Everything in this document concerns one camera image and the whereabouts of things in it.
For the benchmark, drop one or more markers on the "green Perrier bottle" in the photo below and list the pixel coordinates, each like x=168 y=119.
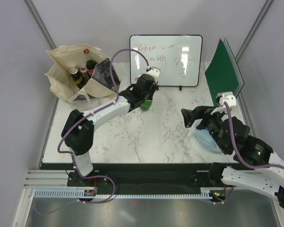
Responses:
x=146 y=105

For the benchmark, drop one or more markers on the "green folder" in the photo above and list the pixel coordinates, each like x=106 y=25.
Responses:
x=223 y=73

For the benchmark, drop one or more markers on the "beige canvas tote bag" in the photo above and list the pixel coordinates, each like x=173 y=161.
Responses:
x=100 y=88

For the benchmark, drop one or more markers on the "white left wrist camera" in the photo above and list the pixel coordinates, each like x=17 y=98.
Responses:
x=153 y=71

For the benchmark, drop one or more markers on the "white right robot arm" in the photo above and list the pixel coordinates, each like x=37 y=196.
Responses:
x=232 y=137

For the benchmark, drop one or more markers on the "Coca-Cola glass bottle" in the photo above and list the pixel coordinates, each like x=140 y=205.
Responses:
x=90 y=63

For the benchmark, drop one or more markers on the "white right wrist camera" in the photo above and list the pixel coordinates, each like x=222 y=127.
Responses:
x=225 y=101

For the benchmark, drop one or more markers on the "white slotted cable duct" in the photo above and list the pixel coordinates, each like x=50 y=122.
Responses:
x=88 y=194

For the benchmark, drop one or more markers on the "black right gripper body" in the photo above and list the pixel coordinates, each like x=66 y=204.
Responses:
x=211 y=122

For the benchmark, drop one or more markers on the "light blue face mask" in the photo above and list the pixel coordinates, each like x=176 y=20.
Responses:
x=205 y=141

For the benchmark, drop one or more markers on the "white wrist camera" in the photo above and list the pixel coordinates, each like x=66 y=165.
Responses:
x=153 y=71
x=225 y=101

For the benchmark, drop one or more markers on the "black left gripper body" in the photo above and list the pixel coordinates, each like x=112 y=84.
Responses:
x=149 y=95

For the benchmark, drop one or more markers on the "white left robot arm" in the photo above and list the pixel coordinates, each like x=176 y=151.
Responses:
x=78 y=132

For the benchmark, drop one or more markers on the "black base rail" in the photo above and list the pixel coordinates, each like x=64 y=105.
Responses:
x=147 y=178

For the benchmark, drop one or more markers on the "small whiteboard black frame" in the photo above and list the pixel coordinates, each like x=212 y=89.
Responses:
x=177 y=56

